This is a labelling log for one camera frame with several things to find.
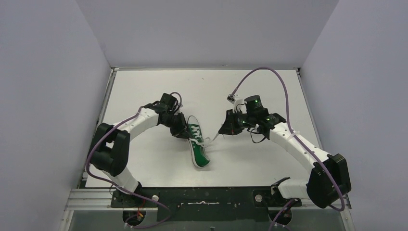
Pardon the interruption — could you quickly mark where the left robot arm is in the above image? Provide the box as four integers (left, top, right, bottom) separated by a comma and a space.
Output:
86, 92, 191, 206

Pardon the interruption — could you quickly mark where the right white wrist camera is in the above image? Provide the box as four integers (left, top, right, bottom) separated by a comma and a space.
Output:
227, 94, 245, 113

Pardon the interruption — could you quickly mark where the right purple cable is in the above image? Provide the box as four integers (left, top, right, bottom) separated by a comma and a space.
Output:
230, 67, 346, 231

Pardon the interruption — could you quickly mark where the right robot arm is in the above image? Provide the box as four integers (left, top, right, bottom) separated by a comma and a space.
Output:
218, 95, 352, 208

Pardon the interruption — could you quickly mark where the aluminium front rail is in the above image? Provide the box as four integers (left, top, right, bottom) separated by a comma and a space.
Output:
64, 187, 351, 212

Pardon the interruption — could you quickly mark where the green canvas sneaker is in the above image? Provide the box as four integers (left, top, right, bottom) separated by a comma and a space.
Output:
187, 115, 210, 168

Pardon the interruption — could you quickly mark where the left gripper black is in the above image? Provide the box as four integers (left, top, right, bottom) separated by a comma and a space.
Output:
162, 112, 193, 140

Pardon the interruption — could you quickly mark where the white shoelace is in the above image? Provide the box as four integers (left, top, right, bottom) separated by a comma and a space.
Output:
189, 124, 219, 148

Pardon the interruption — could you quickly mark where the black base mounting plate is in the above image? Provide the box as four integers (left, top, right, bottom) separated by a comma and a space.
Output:
111, 186, 288, 222

